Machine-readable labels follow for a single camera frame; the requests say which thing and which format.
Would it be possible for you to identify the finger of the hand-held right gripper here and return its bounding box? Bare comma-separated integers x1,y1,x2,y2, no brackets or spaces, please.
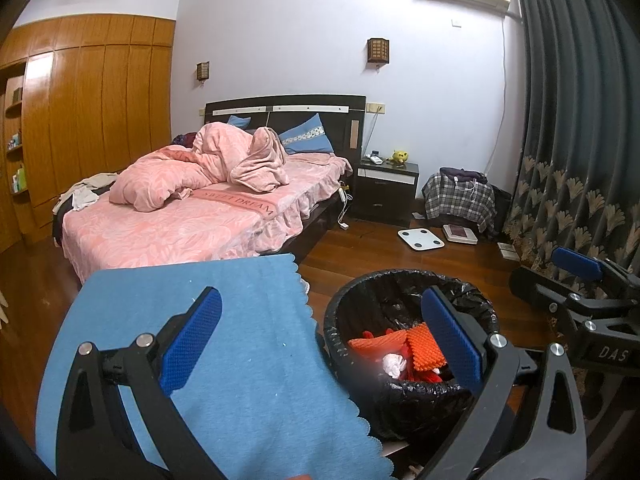
509,266,601,333
551,246,640,301

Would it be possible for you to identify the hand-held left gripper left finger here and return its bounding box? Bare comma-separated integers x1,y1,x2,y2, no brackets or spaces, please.
56,286,223,480

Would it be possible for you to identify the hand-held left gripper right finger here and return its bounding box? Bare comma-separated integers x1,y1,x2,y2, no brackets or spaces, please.
420,285,587,480

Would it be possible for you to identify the orange mesh foam sheet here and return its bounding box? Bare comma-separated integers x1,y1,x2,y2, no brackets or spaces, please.
347,329,411,361
406,324,447,372

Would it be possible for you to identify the white cloth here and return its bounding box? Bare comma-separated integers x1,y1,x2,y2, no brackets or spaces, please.
382,352,411,378

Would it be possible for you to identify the red cloth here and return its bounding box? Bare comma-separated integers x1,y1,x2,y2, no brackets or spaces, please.
361,329,441,383

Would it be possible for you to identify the trash bin with black bag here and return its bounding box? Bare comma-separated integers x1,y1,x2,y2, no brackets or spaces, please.
322,269,501,443

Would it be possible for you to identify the blue tablecloth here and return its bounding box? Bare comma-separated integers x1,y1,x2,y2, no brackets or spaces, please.
36,253,393,480

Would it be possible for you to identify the black bag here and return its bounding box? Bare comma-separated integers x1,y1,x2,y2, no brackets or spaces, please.
492,185,513,231

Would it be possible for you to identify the scale with brown top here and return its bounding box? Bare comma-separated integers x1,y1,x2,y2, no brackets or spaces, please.
442,224,479,246

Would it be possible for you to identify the white bathroom scale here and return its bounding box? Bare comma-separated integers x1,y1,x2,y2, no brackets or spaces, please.
397,227,446,251

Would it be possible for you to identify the bed with pink sheet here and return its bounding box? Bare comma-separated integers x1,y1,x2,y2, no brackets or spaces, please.
52,152,353,286

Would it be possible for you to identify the plaid cloth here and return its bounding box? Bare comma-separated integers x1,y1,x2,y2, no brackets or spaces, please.
421,172,497,233

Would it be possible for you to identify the dark jacket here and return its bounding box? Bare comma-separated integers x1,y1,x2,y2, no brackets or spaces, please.
439,166,488,186

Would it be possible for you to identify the dark patterned curtain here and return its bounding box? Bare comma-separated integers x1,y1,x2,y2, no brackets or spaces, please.
500,0,640,311

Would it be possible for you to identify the dark nightstand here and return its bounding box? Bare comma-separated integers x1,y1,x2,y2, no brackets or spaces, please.
348,157,420,227

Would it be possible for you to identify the pink duvet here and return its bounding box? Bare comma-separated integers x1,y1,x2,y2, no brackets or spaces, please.
108,122,291,212

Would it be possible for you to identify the pile of light clothes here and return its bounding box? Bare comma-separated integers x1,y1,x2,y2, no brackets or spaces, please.
52,172,118,213

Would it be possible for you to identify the blue pillow with white band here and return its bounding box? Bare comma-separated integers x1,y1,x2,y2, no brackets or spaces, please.
277,112,336,155

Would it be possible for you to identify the dark wooden headboard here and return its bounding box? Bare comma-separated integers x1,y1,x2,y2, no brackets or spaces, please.
205,94,367,161

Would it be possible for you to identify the wooden wardrobe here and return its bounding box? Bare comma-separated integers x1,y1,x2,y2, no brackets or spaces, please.
0,15,177,256

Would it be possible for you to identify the large wooden wall lamp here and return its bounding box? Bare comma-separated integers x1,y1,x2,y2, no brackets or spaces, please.
367,37,390,68

